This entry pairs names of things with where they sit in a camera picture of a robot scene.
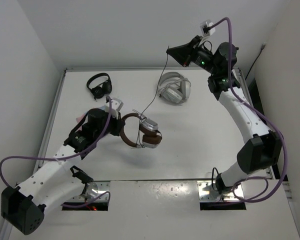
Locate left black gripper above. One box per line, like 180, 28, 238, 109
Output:
93, 110, 125, 140

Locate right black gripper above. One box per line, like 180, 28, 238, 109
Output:
167, 35, 219, 76

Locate thin black headphone cable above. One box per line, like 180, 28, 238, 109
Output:
138, 45, 171, 121

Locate brown silver headphones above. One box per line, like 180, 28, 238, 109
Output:
119, 109, 163, 149

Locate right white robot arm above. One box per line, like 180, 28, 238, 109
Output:
166, 35, 282, 194

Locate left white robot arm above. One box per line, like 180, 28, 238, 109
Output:
1, 105, 125, 236

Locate white grey headphones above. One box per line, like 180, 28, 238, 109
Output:
157, 71, 192, 105

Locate blue pink headphones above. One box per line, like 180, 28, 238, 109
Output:
76, 106, 109, 123

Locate black headphones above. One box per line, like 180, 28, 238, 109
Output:
86, 72, 113, 100

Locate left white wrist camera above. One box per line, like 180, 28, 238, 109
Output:
104, 96, 124, 119

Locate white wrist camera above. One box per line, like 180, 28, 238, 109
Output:
200, 19, 216, 38
104, 96, 124, 119

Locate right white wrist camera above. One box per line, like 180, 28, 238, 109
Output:
200, 19, 216, 38

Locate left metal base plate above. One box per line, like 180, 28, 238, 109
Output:
66, 181, 111, 204

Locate metal base plate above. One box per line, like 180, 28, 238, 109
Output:
197, 180, 240, 203
66, 181, 111, 204

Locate black wall cable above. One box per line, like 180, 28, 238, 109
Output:
244, 43, 266, 81

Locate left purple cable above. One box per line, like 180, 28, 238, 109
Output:
0, 96, 113, 208

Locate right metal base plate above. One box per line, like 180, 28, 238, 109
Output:
197, 180, 240, 203

